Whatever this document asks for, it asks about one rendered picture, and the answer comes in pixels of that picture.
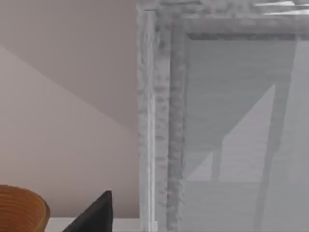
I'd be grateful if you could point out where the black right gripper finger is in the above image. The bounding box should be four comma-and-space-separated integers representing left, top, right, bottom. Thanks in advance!
62, 190, 114, 232

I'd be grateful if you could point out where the orange ribbed cup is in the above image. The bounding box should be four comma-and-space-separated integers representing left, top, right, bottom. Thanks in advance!
0, 185, 51, 232

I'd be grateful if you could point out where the grey cabinet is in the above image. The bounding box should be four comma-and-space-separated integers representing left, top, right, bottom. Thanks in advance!
136, 0, 309, 232

